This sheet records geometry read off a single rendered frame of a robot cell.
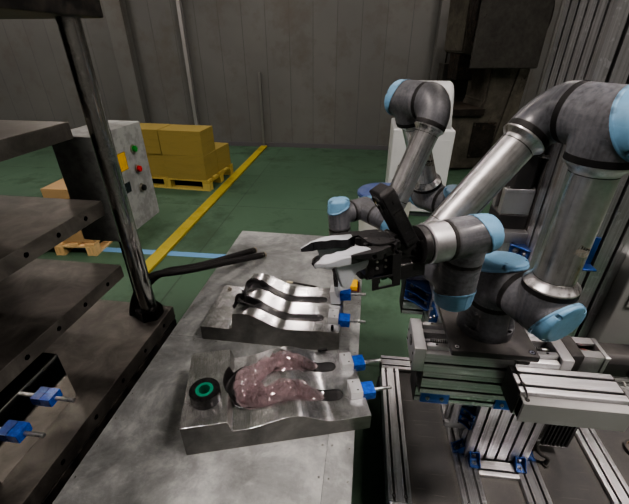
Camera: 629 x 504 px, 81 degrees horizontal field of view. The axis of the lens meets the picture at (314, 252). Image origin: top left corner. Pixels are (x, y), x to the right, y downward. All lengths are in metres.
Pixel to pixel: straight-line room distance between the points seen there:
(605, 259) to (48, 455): 1.63
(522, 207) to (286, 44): 6.26
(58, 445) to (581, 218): 1.39
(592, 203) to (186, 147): 4.75
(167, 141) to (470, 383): 4.70
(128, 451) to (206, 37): 6.94
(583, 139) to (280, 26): 6.59
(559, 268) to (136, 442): 1.13
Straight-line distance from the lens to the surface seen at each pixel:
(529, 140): 0.88
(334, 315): 1.31
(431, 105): 1.23
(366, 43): 7.05
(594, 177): 0.85
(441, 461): 1.87
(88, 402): 1.40
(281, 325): 1.32
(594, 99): 0.84
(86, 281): 1.47
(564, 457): 2.09
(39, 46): 9.18
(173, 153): 5.30
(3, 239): 1.28
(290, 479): 1.08
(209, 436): 1.09
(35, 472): 1.32
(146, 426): 1.25
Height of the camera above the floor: 1.75
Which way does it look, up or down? 30 degrees down
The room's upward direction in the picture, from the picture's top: straight up
